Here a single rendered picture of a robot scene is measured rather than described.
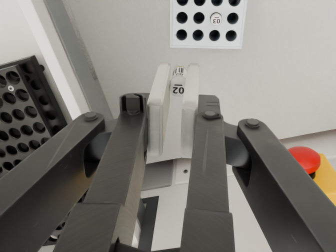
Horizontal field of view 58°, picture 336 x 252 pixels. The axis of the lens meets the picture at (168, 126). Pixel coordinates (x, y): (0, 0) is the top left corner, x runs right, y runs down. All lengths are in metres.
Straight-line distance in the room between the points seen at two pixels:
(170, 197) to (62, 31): 0.26
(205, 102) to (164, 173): 0.34
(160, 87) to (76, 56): 0.18
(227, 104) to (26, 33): 0.27
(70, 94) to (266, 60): 0.25
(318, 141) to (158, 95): 0.38
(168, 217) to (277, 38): 0.27
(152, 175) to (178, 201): 0.09
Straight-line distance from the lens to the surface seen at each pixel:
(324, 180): 0.36
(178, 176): 0.48
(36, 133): 0.33
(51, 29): 0.31
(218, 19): 0.35
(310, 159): 0.35
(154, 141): 0.15
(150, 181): 0.49
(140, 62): 0.42
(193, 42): 0.37
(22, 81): 0.31
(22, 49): 0.38
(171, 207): 0.43
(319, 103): 0.47
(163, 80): 0.17
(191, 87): 0.16
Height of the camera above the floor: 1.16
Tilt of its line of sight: 62 degrees down
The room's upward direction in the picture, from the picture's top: 171 degrees counter-clockwise
